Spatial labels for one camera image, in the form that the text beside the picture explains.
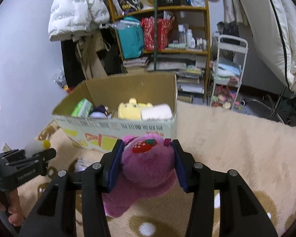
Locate pile of books and papers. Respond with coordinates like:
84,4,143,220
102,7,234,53
148,54,205,97

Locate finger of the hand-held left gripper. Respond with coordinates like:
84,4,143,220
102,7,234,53
30,148,57,165
0,149,27,165

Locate light blue cloth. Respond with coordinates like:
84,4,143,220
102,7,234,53
213,62,241,77

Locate crinkled plastic bag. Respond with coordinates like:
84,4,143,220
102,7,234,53
53,74,67,89

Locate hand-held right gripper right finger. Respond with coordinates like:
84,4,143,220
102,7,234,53
171,139,279,237

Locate cream curtain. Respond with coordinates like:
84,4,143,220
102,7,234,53
205,0,249,27

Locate group of white cosmetic bottles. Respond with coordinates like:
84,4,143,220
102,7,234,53
178,24,208,50

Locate pile of small plush toys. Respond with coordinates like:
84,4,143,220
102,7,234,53
211,84,242,110

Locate wooden shelf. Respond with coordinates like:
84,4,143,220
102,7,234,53
109,0,211,104

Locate printed cardboard box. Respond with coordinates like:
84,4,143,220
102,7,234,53
52,72,178,153

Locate white trolley cart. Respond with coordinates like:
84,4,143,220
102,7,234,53
208,35,248,109

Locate dark hanging clothes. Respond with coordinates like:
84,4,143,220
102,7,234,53
99,27,125,76

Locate pale pink roll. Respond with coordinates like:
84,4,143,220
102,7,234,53
141,104,173,121

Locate green tissue pack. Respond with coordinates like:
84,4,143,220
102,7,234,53
71,98,94,118

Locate teal bag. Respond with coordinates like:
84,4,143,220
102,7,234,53
116,17,145,60

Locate red patterned bag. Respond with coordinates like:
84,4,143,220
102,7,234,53
141,17,174,51

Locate person's left hand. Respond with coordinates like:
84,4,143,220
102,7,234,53
0,190,24,228

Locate beige coat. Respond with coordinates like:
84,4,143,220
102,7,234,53
75,30,109,79

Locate purple white plush toy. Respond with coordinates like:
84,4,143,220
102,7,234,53
89,105,112,118

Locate pink plush toy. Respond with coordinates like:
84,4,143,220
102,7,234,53
101,132,185,219

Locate beige patterned blanket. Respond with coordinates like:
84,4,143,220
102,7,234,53
15,101,296,237

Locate white yellow plush toy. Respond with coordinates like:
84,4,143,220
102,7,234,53
25,139,51,157

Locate green pole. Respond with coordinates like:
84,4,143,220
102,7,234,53
153,0,159,72

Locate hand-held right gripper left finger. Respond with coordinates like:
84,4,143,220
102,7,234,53
20,139,125,237

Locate cream office chair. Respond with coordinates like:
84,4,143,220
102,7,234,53
230,0,296,126

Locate yellow dog plush toy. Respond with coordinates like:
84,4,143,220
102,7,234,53
118,98,153,121

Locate stack of books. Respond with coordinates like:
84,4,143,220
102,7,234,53
123,57,150,70

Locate black coat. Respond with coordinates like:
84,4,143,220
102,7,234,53
61,38,87,89

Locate white puffer jacket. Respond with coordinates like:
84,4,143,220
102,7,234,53
48,0,111,42

